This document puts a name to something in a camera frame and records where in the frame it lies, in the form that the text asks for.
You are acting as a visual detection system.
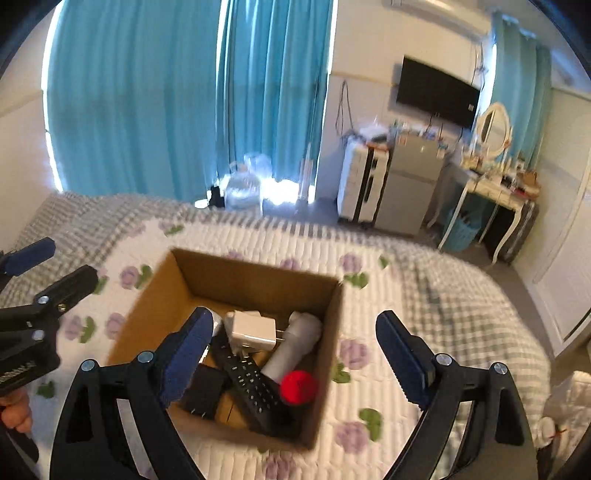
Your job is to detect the clear plastic bag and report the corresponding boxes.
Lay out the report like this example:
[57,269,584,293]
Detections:
[224,154,274,212]

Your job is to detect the narrow blue curtain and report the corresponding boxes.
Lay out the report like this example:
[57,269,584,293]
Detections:
[217,0,335,207]

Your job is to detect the dark suitcase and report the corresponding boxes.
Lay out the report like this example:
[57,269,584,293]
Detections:
[499,200,541,265]

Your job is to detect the black remote control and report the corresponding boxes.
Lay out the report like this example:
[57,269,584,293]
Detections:
[221,344,295,437]

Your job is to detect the floral quilted bed cover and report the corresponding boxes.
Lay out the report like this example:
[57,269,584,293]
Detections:
[60,217,462,480]

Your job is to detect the white air conditioner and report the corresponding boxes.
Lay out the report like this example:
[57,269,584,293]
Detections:
[390,0,491,34]

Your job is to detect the black power adapter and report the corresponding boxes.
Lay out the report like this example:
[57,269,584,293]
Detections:
[184,364,229,419]

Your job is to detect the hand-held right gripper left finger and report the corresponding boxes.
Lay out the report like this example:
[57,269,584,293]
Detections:
[50,307,214,480]

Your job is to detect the person's left hand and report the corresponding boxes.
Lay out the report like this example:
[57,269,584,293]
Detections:
[0,391,34,435]

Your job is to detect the grey mini fridge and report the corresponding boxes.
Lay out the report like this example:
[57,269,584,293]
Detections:
[374,133,447,237]

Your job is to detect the blue curtain beside wardrobe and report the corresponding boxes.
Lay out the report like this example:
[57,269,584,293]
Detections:
[489,11,553,172]

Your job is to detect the grey checked duvet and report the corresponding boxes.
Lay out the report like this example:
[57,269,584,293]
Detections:
[14,191,552,462]

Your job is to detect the crumpled plastic bag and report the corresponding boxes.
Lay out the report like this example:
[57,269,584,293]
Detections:
[358,120,394,145]

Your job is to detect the white suitcase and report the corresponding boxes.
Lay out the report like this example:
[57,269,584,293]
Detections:
[337,140,392,228]

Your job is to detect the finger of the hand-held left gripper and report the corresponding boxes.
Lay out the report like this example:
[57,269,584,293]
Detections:
[0,265,99,335]
[0,237,56,280]

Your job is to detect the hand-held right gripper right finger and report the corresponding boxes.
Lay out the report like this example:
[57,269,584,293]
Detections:
[375,310,539,480]

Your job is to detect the brown cardboard box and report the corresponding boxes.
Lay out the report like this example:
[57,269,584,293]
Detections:
[105,248,345,452]

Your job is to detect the hanging wall cable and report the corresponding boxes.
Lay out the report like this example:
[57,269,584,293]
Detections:
[335,80,352,140]

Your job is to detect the white bottle with red cap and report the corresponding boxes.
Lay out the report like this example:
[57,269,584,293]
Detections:
[261,311,324,408]

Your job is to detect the white plug charger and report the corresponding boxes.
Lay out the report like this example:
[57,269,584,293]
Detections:
[225,310,279,357]

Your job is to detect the blue laundry basket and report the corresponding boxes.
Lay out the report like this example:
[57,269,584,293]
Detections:
[445,210,482,253]

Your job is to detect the oval white vanity mirror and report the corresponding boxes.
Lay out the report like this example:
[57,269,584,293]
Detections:
[475,102,515,161]

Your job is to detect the paper cup with red straw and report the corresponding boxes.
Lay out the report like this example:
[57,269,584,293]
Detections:
[539,415,568,446]

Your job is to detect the white puffy jacket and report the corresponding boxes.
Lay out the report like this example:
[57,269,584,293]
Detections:
[538,369,591,462]

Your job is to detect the wide blue curtain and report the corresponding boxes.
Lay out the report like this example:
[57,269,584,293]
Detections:
[44,0,228,205]

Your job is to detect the white mop handle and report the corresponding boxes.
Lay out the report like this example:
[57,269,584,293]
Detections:
[299,78,325,205]

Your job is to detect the white dressing table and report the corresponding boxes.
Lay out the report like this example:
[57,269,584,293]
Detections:
[436,161,539,265]

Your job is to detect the white louvred wardrobe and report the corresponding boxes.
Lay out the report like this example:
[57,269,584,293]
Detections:
[526,85,591,343]

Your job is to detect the black wall television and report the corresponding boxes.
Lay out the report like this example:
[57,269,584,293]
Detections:
[396,55,482,132]

